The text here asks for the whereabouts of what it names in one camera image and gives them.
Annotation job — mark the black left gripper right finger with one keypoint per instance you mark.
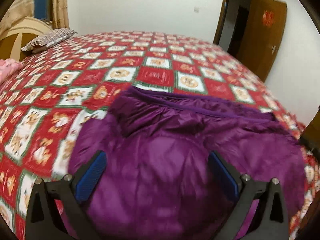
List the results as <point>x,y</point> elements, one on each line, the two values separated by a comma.
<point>270,217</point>

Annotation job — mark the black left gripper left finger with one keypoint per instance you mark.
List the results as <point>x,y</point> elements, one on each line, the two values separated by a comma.
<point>43,220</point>

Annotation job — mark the purple down jacket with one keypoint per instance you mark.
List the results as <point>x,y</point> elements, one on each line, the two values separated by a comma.
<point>157,184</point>

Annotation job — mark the red patchwork bed quilt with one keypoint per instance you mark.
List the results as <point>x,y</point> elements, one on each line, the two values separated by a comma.
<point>44,104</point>

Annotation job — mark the pink cloth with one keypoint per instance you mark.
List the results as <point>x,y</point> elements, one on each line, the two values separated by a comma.
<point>8,67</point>

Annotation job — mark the grey striped pillow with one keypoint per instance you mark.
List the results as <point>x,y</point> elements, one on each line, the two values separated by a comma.
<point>48,40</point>

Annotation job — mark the cream wooden headboard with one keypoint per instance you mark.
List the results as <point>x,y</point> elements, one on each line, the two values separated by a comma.
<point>22,32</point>

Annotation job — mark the beige patterned curtain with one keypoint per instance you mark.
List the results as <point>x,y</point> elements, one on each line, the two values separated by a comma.
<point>60,14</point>

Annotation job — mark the brown wooden door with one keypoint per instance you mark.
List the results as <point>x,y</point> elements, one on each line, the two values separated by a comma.
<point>262,36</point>

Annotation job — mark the window with blue pane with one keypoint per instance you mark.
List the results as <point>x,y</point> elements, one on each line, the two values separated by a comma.
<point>43,10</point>

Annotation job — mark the white wall switch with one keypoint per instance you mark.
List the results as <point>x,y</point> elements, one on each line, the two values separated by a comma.
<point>196,9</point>

